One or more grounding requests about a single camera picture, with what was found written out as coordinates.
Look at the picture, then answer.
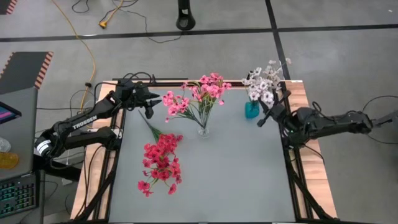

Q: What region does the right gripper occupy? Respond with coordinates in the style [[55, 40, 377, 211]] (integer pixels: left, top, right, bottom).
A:
[[257, 90, 292, 128]]

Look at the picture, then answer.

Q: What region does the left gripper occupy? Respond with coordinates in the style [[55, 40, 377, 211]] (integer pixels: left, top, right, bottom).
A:
[[130, 82, 162, 119]]

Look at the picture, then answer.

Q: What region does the pink artificial flower bunch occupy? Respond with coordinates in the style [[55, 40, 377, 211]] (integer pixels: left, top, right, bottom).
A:
[[181, 81, 227, 130], [161, 90, 205, 129], [186, 73, 233, 130]]

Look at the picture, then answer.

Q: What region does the red artificial flower bunch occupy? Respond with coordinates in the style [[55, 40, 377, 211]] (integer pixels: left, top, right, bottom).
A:
[[137, 167, 184, 197], [139, 110, 184, 150], [142, 142, 183, 182]]

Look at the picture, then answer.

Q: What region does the blue glass vase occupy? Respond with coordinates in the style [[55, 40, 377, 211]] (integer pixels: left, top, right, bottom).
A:
[[244, 101, 261, 119]]

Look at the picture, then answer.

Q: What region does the clear glass vase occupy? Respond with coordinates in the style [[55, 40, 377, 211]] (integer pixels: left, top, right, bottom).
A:
[[197, 126, 211, 139]]

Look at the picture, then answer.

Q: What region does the black round stand base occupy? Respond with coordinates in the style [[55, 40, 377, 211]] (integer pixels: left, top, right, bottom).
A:
[[175, 0, 197, 31]]

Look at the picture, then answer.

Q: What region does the grey floor stand foot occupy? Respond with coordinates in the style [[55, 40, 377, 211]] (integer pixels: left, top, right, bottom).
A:
[[373, 110, 398, 126]]

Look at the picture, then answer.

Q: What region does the large black striped-edge floor mat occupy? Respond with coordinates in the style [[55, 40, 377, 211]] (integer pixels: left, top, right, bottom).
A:
[[0, 51, 54, 96]]

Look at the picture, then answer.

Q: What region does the grey desk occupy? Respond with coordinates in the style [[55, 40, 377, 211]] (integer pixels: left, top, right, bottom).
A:
[[0, 86, 39, 183]]

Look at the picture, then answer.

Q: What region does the small monitor screen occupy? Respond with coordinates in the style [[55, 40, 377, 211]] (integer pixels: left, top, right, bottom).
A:
[[0, 101, 22, 125]]

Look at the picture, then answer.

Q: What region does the clear plastic cup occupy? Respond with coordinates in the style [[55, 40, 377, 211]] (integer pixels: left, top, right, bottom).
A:
[[0, 138, 12, 153]]

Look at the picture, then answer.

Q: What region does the yellow bowl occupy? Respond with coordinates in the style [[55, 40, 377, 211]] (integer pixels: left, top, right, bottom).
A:
[[0, 151, 20, 170]]

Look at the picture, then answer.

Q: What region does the backlit keyboard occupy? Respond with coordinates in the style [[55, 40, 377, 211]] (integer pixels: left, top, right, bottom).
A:
[[0, 173, 40, 218]]

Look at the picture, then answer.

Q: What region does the small black striped-edge floor mat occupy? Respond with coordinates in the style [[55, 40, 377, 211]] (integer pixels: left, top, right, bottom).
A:
[[0, 0, 19, 16]]

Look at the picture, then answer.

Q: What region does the yellow extension cord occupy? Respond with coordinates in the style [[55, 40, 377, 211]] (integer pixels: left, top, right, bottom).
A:
[[51, 0, 96, 113]]

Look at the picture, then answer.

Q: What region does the yellow plug cable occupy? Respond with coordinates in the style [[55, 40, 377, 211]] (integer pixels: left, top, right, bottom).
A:
[[98, 0, 125, 30]]

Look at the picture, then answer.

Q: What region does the black looped floor cable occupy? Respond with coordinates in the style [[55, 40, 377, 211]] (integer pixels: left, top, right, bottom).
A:
[[360, 95, 398, 146]]

